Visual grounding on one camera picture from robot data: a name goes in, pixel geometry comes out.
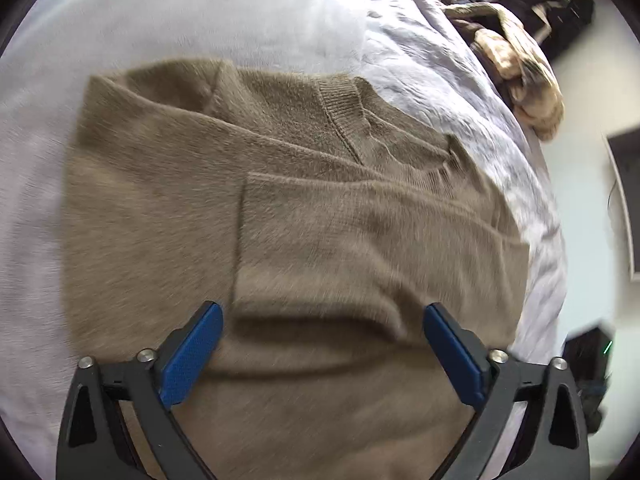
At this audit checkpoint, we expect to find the lavender plush blanket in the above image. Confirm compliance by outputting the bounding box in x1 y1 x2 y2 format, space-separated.
0 0 568 480

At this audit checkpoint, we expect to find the brown knit sweater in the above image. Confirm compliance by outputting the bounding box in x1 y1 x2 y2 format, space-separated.
60 58 532 480

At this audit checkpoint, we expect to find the dark framed screen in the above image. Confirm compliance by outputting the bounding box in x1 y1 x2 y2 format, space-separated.
604 129 640 282

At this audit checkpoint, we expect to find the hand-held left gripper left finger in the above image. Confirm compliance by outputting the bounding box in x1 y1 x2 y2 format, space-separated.
56 301 224 480

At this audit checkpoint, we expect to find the cream striped garment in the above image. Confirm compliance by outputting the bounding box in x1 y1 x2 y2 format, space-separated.
420 0 566 142

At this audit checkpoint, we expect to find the black device with green light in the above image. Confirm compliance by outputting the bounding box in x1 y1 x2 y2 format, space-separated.
562 324 617 436

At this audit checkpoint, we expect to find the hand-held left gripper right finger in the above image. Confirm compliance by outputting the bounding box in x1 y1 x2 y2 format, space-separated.
422 302 592 480

